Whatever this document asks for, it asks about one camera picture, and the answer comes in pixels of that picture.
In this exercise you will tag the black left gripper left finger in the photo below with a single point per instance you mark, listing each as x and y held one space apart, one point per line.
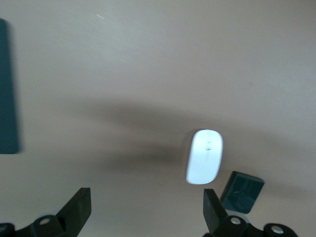
79 209

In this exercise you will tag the white computer mouse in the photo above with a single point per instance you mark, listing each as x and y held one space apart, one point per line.
205 158

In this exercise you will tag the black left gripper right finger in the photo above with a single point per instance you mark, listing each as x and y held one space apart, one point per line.
214 214

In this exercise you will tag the black phone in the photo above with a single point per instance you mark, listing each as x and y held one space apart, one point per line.
243 192

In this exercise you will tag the black mouse pad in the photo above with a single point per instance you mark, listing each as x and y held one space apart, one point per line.
7 86

